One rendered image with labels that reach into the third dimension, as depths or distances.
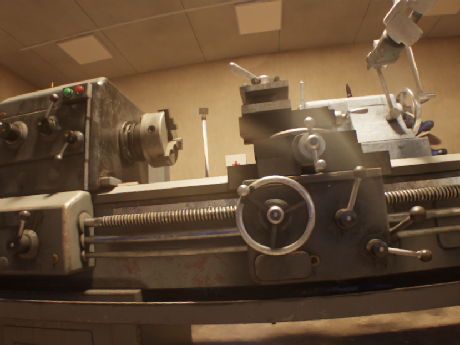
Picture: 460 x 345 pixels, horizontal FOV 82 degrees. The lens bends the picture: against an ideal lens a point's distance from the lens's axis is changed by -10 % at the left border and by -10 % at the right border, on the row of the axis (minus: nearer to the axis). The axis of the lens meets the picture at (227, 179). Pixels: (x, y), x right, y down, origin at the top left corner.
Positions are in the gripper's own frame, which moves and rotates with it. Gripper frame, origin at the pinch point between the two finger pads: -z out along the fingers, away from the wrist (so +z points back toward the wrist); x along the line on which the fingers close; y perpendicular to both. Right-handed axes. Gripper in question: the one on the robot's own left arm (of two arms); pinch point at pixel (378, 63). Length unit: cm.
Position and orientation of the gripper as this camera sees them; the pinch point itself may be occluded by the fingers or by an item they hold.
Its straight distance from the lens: 132.1
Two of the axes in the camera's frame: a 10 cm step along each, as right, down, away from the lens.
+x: 9.7, -1.9, -1.1
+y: -1.7, -9.7, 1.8
